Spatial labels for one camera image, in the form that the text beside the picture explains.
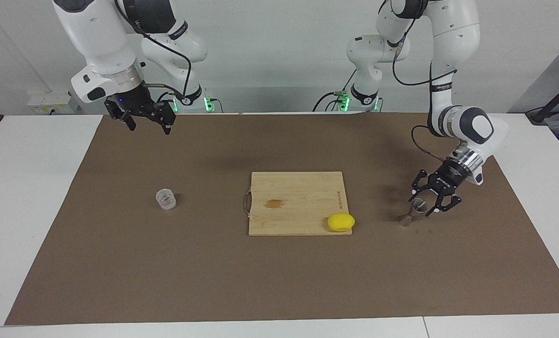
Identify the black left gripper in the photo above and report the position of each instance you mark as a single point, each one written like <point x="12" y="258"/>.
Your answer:
<point x="446" y="180"/>

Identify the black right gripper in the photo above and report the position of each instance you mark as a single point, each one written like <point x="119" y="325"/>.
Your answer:
<point x="136" y="101"/>

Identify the steel jigger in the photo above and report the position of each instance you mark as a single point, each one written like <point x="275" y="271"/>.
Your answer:
<point x="405" y="219"/>

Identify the clear plastic cup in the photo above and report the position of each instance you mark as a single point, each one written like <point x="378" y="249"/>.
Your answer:
<point x="165" y="199"/>

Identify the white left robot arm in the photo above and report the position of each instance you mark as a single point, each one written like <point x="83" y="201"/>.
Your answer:
<point x="453" y="28"/>

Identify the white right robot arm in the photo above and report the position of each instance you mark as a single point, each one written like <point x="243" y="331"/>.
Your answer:
<point x="101" y="42"/>

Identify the yellow lemon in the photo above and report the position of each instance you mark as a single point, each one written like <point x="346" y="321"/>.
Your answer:
<point x="340" y="222"/>

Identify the white power strip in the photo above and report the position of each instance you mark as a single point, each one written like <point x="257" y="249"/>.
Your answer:
<point x="49" y="101"/>

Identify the black stand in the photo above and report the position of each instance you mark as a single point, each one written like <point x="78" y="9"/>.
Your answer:
<point x="539" y="115"/>

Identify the bamboo cutting board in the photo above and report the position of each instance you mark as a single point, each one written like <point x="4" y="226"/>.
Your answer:
<point x="298" y="216"/>

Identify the brown table mat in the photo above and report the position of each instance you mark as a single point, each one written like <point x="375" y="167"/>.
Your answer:
<point x="166" y="272"/>

